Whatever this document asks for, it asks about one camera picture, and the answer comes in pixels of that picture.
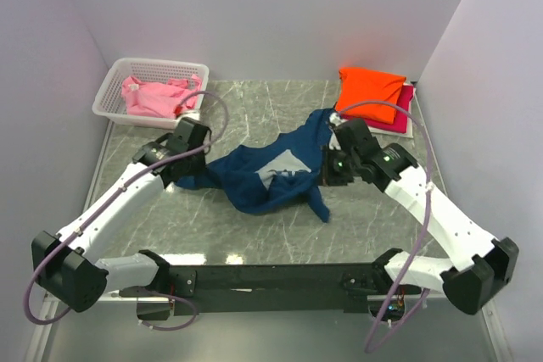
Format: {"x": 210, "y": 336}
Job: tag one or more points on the folded orange t shirt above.
{"x": 360, "y": 84}

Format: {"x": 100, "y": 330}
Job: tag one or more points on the pink t shirt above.
{"x": 160, "y": 100}

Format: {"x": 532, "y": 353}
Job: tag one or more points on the navy blue t shirt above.
{"x": 260, "y": 180}

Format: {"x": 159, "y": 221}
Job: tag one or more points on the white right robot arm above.
{"x": 477, "y": 264}

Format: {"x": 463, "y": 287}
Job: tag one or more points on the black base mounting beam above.
{"x": 258, "y": 288}

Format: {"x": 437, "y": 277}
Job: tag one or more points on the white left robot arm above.
{"x": 70, "y": 264}

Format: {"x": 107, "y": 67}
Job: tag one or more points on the folded white t shirt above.
{"x": 403, "y": 125}

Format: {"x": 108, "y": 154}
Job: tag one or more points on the folded magenta t shirt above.
{"x": 384, "y": 119}

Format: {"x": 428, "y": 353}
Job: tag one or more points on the white perforated plastic basket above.
{"x": 110, "y": 104}

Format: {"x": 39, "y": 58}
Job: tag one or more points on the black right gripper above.
{"x": 330, "y": 178}

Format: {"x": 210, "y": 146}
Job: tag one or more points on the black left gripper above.
{"x": 200, "y": 165}

